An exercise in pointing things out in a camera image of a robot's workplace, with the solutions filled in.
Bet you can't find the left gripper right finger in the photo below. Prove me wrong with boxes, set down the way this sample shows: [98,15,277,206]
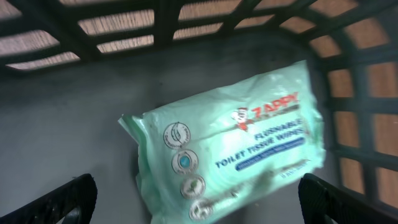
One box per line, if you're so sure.
[298,173,397,224]

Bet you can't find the grey plastic mesh basket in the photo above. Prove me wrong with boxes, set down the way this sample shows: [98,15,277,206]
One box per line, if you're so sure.
[1,1,397,223]

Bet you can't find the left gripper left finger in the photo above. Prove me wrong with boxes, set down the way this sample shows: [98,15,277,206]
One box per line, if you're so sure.
[1,174,98,224]

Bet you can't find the mint green wipes pack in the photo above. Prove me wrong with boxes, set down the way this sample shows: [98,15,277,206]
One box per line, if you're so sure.
[119,60,326,223]

